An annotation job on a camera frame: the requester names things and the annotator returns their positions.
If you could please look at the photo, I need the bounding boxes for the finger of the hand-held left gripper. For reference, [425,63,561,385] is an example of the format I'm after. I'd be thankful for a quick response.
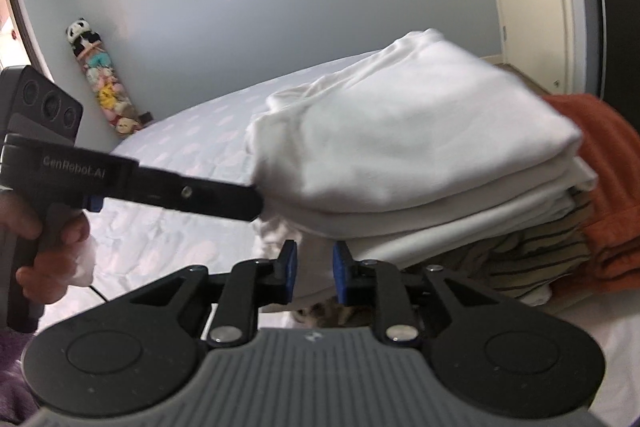
[131,166,265,224]

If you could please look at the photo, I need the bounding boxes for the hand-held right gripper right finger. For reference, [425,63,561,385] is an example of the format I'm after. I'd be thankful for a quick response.
[332,241,501,349]

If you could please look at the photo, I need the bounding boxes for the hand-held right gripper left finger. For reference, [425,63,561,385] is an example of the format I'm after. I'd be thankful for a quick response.
[127,239,299,349]

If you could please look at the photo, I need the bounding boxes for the white thick sweatshirt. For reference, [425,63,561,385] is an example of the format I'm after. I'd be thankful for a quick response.
[247,29,583,258]

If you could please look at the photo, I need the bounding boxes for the person's left hand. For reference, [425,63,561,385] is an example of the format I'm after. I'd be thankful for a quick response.
[0,193,92,307]

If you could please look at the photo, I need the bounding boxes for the patterned fabric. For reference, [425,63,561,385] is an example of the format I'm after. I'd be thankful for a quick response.
[291,302,373,329]

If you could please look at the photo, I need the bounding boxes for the polka dot bed sheet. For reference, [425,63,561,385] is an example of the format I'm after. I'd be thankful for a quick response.
[35,49,640,427]

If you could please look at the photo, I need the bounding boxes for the clear tube of plush toys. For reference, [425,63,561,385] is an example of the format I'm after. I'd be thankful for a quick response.
[74,38,140,136]

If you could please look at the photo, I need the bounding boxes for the panda plush toy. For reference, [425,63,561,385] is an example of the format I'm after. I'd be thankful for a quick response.
[65,18,104,55]

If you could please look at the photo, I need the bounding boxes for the striped garment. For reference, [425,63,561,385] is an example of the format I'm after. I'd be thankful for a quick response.
[440,207,596,305]

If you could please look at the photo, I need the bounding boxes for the orange garment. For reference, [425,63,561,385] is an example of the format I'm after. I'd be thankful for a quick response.
[542,93,640,282]

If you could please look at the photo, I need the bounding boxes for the cream door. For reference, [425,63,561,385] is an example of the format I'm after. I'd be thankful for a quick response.
[472,0,581,95]

